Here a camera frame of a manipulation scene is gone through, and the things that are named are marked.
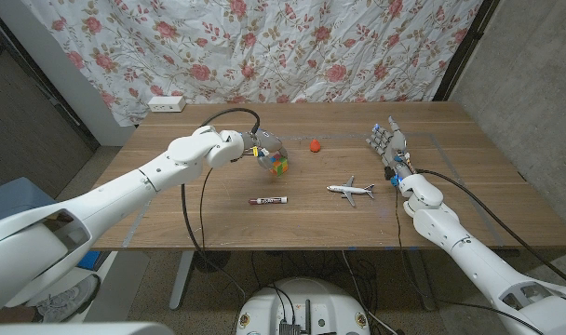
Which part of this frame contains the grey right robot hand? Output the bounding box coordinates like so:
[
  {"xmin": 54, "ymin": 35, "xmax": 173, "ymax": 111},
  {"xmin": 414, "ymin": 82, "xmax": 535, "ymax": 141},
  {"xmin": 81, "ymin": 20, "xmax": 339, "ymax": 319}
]
[{"xmin": 365, "ymin": 115, "xmax": 417, "ymax": 187}]

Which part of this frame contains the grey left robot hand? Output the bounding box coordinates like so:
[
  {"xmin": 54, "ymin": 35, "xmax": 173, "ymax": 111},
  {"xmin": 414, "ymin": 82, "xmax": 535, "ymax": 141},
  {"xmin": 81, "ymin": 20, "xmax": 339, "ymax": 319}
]
[{"xmin": 239, "ymin": 128, "xmax": 290, "ymax": 171}]

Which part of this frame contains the multicoloured Rubik's cube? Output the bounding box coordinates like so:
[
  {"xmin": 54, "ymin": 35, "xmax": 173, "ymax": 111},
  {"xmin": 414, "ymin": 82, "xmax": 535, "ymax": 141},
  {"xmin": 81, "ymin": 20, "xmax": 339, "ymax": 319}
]
[{"xmin": 268, "ymin": 154, "xmax": 290, "ymax": 177}]

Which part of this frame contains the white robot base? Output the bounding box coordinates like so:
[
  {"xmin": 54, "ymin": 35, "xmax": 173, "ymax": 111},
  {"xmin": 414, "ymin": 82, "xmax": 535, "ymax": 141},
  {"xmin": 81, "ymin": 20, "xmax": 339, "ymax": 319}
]
[{"xmin": 236, "ymin": 277, "xmax": 371, "ymax": 335}]

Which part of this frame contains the red and white marker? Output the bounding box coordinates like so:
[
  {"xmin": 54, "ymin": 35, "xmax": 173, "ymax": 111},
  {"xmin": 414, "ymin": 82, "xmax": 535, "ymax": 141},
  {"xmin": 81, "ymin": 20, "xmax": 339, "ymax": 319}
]
[{"xmin": 248, "ymin": 196, "xmax": 289, "ymax": 207}]

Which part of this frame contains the white toy airplane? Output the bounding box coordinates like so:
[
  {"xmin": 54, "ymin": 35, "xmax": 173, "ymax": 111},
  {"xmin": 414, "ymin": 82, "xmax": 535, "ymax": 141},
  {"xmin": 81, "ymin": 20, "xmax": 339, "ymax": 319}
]
[{"xmin": 326, "ymin": 175, "xmax": 376, "ymax": 208}]

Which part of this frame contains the floral backdrop cloth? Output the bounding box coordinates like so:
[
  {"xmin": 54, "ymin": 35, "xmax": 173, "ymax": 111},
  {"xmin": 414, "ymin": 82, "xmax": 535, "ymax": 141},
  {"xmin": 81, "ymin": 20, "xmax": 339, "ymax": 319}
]
[{"xmin": 21, "ymin": 0, "xmax": 484, "ymax": 127}]

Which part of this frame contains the white power strip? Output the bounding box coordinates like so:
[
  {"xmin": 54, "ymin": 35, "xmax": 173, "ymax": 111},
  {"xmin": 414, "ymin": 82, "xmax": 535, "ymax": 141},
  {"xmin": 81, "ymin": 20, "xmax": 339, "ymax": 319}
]
[{"xmin": 147, "ymin": 95, "xmax": 187, "ymax": 114}]

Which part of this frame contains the black backdrop pole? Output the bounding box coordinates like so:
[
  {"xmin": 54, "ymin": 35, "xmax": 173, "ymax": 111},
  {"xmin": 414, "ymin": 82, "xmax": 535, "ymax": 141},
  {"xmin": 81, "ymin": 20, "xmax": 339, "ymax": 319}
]
[{"xmin": 432, "ymin": 0, "xmax": 501, "ymax": 102}]

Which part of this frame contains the black round fan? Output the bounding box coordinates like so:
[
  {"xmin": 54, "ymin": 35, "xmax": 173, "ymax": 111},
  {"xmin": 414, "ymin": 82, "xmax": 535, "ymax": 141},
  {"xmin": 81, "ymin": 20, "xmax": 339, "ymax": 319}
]
[{"xmin": 193, "ymin": 250, "xmax": 232, "ymax": 275}]

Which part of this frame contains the grey table leg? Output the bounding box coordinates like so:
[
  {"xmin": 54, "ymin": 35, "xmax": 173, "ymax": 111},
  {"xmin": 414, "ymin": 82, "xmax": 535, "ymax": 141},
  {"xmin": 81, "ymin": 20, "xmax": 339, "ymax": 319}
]
[{"xmin": 406, "ymin": 248, "xmax": 438, "ymax": 312}]

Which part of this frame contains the white table leg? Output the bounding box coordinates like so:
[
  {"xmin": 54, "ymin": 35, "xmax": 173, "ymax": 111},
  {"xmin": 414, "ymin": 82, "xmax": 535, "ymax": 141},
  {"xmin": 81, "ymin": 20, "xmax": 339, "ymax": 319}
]
[{"xmin": 168, "ymin": 250, "xmax": 195, "ymax": 312}]

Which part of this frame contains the black module on base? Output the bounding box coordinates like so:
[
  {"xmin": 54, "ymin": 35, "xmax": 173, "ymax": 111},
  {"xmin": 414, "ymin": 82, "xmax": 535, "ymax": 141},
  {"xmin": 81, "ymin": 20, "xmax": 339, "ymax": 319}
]
[{"xmin": 277, "ymin": 319, "xmax": 303, "ymax": 335}]

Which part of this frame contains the black door track strip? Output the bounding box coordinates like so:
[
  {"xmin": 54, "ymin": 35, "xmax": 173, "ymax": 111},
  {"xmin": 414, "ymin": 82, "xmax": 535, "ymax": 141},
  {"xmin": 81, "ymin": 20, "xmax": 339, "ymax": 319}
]
[{"xmin": 0, "ymin": 4, "xmax": 101, "ymax": 153}]

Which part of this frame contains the grey sneaker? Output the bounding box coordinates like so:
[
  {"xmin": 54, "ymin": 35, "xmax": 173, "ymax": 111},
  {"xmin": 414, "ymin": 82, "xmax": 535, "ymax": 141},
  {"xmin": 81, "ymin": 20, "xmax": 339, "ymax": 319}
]
[{"xmin": 35, "ymin": 274, "xmax": 101, "ymax": 323}]

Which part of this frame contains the blue plastic bin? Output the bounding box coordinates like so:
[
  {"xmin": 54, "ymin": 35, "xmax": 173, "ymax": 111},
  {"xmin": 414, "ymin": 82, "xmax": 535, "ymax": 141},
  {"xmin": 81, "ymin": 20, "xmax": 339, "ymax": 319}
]
[{"xmin": 0, "ymin": 176, "xmax": 47, "ymax": 224}]

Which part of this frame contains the white robot chest edge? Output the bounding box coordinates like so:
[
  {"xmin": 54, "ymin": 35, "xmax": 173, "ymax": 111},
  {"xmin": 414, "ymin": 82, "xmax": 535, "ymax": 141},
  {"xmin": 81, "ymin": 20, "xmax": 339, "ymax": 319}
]
[{"xmin": 0, "ymin": 321, "xmax": 175, "ymax": 335}]

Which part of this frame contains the person's brown leg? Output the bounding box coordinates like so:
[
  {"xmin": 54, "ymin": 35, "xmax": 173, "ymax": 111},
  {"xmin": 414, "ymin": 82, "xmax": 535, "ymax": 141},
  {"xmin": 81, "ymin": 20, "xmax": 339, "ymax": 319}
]
[{"xmin": 0, "ymin": 306, "xmax": 37, "ymax": 325}]

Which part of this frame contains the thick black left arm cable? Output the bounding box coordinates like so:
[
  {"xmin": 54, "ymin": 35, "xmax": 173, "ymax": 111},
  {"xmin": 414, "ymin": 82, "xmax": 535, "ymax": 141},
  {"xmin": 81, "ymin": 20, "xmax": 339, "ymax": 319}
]
[{"xmin": 180, "ymin": 107, "xmax": 262, "ymax": 302}]

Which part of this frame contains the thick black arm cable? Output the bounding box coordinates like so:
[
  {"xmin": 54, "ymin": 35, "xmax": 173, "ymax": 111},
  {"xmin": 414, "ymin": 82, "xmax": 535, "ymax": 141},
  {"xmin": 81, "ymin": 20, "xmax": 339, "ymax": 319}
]
[
  {"xmin": 415, "ymin": 168, "xmax": 566, "ymax": 289},
  {"xmin": 180, "ymin": 107, "xmax": 262, "ymax": 302}
]

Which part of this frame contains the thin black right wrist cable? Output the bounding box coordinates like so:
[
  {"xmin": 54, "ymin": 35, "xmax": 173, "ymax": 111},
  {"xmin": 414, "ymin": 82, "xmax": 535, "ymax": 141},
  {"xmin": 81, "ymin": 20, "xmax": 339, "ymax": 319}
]
[{"xmin": 393, "ymin": 184, "xmax": 552, "ymax": 331}]

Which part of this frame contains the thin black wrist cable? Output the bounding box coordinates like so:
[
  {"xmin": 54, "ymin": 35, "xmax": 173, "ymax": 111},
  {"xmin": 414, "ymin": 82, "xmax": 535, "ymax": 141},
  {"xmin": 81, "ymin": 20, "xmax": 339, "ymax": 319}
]
[
  {"xmin": 393, "ymin": 184, "xmax": 552, "ymax": 331},
  {"xmin": 197, "ymin": 167, "xmax": 214, "ymax": 261}
]

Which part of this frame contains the thin black left wrist cable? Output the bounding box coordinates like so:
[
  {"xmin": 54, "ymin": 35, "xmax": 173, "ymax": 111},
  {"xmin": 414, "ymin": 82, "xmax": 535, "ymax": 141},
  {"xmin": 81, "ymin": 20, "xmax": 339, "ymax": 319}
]
[{"xmin": 197, "ymin": 167, "xmax": 214, "ymax": 261}]

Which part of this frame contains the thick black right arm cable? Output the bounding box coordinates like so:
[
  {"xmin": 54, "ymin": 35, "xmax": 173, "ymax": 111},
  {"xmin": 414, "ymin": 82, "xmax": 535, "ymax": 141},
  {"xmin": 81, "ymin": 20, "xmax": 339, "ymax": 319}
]
[{"xmin": 415, "ymin": 168, "xmax": 566, "ymax": 289}]

